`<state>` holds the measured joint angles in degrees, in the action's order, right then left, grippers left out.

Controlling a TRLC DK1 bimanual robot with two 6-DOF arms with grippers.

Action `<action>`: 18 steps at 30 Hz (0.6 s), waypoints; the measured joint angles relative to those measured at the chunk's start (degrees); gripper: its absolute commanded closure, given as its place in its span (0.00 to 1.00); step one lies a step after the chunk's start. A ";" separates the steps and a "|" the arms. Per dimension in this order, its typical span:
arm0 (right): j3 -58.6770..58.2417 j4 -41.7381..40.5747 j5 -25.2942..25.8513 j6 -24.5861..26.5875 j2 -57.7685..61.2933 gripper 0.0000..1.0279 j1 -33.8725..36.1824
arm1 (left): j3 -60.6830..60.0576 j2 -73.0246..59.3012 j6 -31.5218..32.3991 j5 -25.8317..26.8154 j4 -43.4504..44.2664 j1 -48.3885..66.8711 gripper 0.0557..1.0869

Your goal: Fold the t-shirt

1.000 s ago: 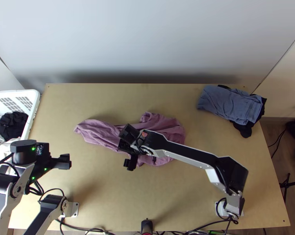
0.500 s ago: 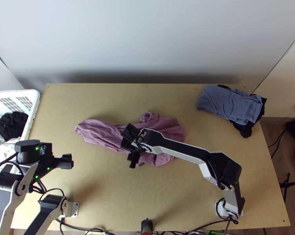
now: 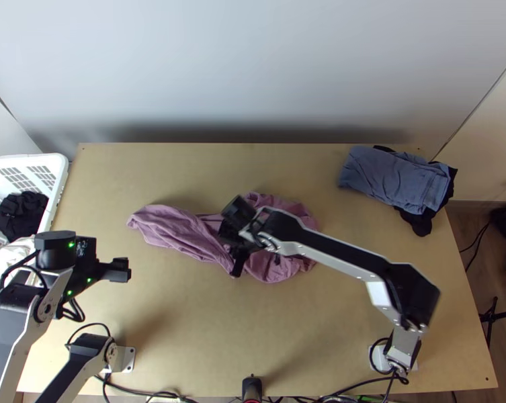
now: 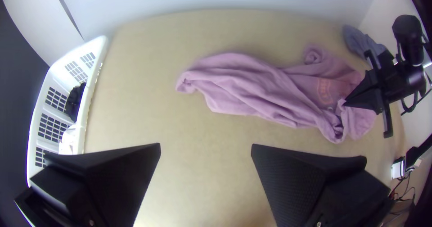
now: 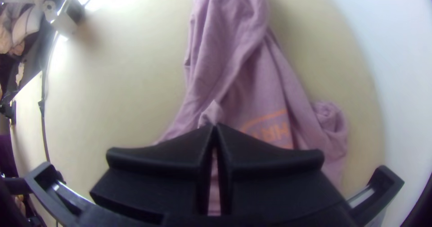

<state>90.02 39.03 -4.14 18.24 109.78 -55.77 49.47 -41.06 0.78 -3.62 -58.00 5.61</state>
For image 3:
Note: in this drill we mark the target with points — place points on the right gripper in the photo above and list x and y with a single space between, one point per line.
236 239

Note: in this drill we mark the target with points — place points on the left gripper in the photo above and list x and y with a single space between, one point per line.
114 270

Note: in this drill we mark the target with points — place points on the pink t-shirt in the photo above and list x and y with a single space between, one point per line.
168 226

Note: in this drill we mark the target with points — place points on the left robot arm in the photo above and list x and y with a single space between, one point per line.
9 319

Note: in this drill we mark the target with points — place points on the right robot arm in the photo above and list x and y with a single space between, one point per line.
341 252

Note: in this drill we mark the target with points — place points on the white garment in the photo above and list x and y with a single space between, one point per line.
9 247

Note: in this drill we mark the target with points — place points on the black garment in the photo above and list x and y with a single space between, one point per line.
21 214

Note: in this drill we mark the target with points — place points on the white laundry basket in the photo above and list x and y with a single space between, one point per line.
26 172

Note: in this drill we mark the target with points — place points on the pile of folded clothes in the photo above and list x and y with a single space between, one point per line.
387 180

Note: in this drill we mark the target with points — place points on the black tripod stand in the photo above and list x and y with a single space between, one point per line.
494 308

